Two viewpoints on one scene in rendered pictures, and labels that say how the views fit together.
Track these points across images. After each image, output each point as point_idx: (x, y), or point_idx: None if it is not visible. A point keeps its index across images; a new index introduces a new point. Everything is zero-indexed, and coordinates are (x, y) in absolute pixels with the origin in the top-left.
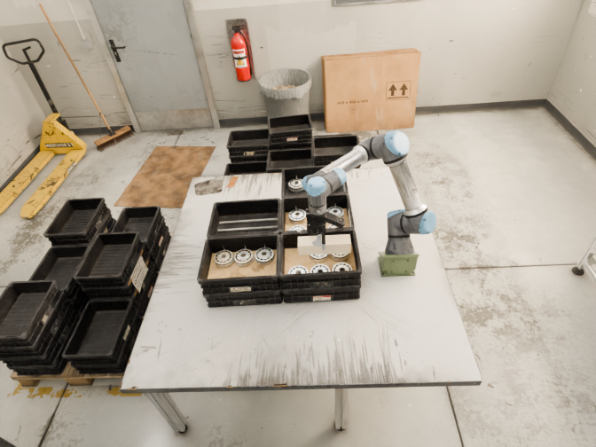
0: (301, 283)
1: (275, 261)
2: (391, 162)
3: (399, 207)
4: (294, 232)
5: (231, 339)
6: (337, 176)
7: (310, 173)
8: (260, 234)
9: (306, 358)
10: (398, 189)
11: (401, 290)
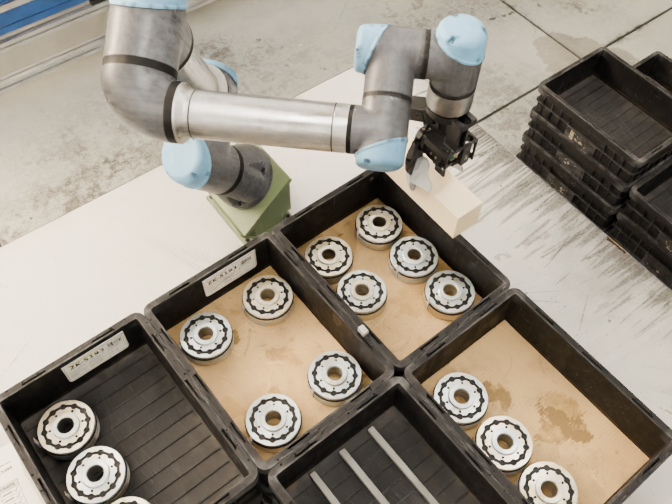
0: (467, 272)
1: (447, 374)
2: (192, 34)
3: (43, 281)
4: (373, 340)
5: (635, 375)
6: (393, 25)
7: (60, 502)
8: (439, 415)
9: (547, 237)
10: (202, 78)
11: (304, 179)
